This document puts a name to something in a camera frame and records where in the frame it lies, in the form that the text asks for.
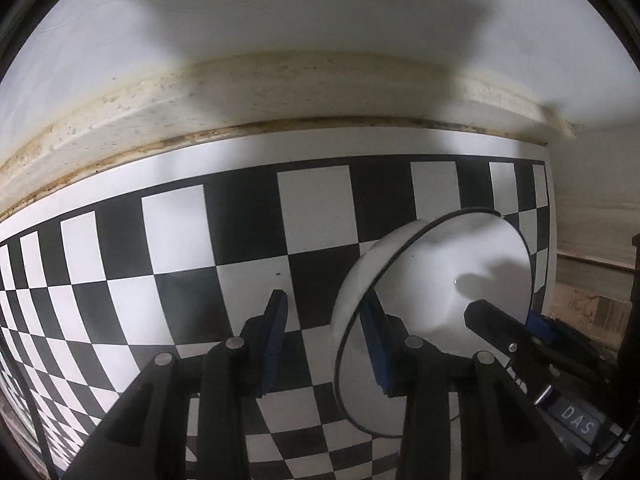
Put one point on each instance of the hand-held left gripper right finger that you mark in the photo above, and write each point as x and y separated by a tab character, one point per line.
375	352

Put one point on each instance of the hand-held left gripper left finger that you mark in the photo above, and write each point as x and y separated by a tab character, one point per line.
275	332

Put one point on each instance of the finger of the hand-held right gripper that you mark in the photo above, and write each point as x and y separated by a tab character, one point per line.
542	324
492	320

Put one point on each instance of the white plate with twig print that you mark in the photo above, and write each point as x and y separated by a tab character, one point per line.
450	260

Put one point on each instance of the black and white checkered cloth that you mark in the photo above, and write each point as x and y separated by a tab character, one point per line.
200	240

